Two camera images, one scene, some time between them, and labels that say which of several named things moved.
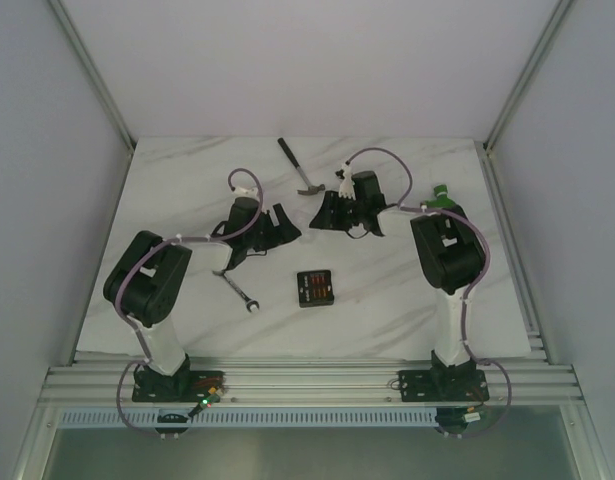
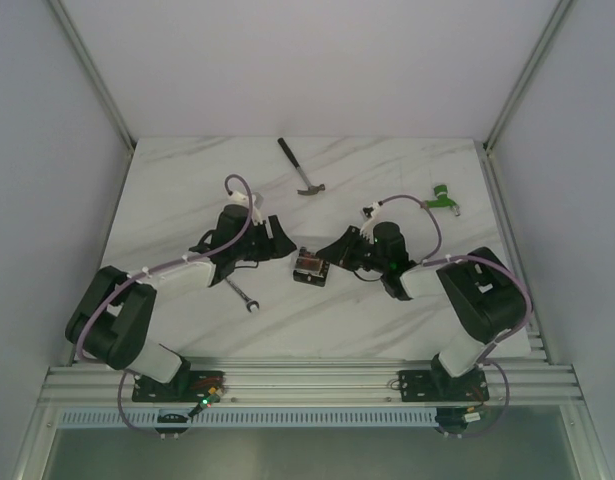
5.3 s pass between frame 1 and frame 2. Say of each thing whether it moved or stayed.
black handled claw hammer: stayed
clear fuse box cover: moved
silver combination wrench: stayed
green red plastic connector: stayed
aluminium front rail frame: stayed
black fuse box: moved
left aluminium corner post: stayed
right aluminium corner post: stayed
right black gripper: moved
